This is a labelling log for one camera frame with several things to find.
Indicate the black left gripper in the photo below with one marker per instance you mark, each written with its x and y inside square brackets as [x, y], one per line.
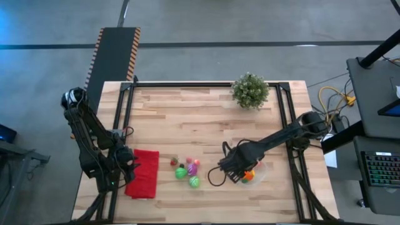
[125, 162]

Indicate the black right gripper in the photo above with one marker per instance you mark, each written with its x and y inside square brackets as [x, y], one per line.
[240, 159]

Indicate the orange toy carrot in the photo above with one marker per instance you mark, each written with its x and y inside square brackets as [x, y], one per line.
[249, 176]

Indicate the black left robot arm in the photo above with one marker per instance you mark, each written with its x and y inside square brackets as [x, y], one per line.
[87, 134]

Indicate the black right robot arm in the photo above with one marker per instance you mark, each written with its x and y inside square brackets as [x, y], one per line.
[281, 134]

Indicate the clear plastic tupperware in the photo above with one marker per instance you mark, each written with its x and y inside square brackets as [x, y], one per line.
[262, 175]

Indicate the red cloth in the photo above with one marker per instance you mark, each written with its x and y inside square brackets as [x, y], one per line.
[145, 178]

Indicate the small red peach toy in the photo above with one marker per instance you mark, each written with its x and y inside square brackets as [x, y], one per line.
[197, 162]

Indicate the small red toy strawberry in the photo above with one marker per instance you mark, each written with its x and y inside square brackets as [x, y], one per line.
[173, 162]

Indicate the small pink toy fruit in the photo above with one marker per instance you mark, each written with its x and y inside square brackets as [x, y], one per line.
[188, 160]

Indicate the green toy bell pepper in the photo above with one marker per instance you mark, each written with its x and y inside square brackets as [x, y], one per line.
[181, 173]

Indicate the small green potted plant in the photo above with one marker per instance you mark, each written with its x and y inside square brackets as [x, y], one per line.
[250, 90]

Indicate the white paper sheet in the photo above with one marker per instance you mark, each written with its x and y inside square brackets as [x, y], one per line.
[331, 159]

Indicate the black ramp orange striped edges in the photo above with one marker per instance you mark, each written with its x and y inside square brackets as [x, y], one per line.
[112, 56]

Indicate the black stand beam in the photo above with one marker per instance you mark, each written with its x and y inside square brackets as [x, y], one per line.
[342, 137]

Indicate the black power strip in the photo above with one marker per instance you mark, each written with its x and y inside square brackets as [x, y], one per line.
[337, 123]

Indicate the black device with blue light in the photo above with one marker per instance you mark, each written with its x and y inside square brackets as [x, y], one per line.
[7, 134]

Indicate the black backlit keyboard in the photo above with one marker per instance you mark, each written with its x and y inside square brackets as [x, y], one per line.
[382, 170]

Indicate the grey keyboard shelf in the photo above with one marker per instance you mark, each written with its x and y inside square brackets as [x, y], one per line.
[384, 200]

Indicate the grey desk top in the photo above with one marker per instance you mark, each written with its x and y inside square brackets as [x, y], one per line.
[372, 100]

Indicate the laptop with blue screen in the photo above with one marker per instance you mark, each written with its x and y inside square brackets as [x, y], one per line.
[392, 110]

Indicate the black stand pole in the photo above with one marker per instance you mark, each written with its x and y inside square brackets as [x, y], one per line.
[378, 51]

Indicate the black aluminium table frame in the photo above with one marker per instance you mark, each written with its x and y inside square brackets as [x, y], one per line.
[203, 84]

